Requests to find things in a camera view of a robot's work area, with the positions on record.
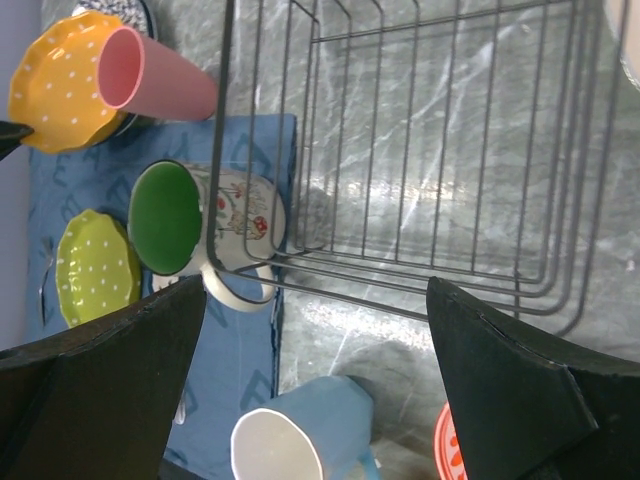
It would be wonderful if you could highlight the blue floral plate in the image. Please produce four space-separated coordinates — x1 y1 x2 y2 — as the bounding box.
71 0 158 39

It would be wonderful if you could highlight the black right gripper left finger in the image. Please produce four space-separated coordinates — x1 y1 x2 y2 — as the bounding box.
1 276 207 479

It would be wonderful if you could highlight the green polka dot plate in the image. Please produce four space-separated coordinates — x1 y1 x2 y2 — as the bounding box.
55 209 142 328

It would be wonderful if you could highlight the silver fork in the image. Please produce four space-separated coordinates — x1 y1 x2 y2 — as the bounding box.
38 237 55 327

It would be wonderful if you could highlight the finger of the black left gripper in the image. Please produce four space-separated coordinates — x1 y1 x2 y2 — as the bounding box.
0 120 34 160

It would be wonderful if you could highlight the light blue mug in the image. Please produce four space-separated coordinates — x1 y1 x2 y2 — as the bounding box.
230 376 381 479

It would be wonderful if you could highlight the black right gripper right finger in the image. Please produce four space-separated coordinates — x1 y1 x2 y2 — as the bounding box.
426 277 639 479

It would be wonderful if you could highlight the orange polka dot plate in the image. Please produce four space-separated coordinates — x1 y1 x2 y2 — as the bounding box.
7 11 126 154

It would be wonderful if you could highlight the pink plastic cup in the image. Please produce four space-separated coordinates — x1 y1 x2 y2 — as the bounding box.
96 26 218 121

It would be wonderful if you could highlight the green-inside floral mug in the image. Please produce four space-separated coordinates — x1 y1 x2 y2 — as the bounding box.
127 159 286 312

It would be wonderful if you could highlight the red white patterned dish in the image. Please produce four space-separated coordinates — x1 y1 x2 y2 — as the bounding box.
433 403 468 480

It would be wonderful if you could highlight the black wire dish rack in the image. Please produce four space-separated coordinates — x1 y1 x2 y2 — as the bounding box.
221 1 639 335

